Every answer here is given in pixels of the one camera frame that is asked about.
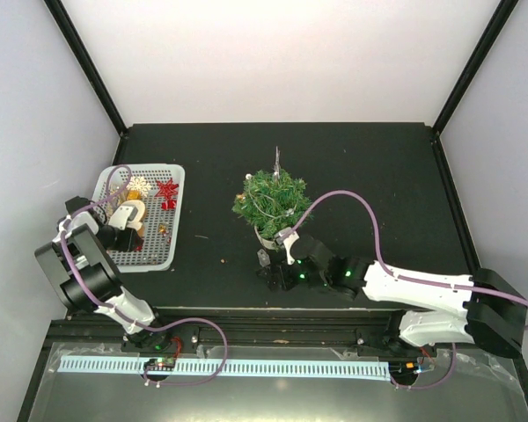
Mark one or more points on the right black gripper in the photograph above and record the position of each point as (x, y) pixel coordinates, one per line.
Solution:
(287, 283)

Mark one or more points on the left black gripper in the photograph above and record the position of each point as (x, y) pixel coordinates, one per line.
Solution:
(126, 244)

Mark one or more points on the small green christmas tree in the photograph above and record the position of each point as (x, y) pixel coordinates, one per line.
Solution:
(271, 205)

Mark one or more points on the silver red star ornament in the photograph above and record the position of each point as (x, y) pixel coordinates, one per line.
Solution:
(277, 166)

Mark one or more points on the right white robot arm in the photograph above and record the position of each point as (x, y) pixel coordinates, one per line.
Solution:
(482, 309)

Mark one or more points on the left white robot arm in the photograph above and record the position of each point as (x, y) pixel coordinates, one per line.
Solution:
(84, 277)

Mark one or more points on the white round wooden ornament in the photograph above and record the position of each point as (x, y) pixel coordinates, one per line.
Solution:
(138, 213)

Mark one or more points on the white plastic basket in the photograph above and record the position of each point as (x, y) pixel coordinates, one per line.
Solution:
(160, 227)

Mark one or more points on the white snowflake ornament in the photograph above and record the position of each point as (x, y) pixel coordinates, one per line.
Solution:
(139, 184)

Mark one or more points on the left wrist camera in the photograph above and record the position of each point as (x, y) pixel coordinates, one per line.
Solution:
(119, 218)

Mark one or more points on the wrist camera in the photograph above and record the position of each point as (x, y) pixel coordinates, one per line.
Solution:
(286, 238)
(119, 218)

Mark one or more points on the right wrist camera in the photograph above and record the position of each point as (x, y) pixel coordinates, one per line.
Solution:
(286, 238)

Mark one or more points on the light blue cable duct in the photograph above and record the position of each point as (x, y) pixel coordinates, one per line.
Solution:
(152, 367)

